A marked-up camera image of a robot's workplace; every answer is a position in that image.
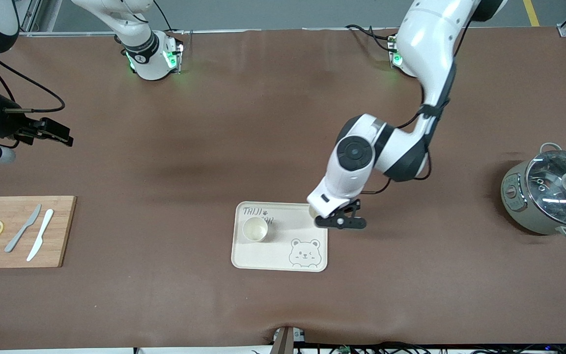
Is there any green cooking pot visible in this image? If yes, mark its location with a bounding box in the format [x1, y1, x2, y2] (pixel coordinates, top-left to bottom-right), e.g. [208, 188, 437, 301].
[501, 143, 566, 240]

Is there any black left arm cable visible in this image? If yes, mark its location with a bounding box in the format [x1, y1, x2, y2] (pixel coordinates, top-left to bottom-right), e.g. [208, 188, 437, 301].
[362, 20, 473, 196]

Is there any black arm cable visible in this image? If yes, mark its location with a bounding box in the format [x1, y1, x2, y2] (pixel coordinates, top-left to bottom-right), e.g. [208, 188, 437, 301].
[362, 20, 473, 196]
[0, 52, 66, 115]

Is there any glass pot lid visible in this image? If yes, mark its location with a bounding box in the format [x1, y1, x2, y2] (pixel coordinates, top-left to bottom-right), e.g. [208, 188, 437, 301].
[525, 150, 566, 228]

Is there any white plastic knife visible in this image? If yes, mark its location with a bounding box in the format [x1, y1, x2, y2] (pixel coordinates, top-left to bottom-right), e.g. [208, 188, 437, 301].
[27, 209, 55, 262]

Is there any grey plastic knife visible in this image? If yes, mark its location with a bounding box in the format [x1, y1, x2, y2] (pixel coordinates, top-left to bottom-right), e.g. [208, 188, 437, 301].
[4, 204, 42, 253]

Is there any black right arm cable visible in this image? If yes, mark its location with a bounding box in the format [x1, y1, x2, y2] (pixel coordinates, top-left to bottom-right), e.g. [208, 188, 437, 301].
[0, 52, 66, 115]

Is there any cream tray with bear print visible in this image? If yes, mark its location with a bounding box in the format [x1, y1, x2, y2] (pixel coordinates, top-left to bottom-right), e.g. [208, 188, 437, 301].
[231, 201, 328, 272]

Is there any black base power cable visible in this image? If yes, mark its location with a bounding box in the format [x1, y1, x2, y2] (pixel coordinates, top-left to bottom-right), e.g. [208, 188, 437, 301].
[345, 24, 397, 52]
[153, 0, 173, 32]

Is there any wooden cutting board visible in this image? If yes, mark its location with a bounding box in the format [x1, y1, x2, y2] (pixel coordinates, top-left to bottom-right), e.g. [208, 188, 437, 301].
[0, 196, 77, 269]

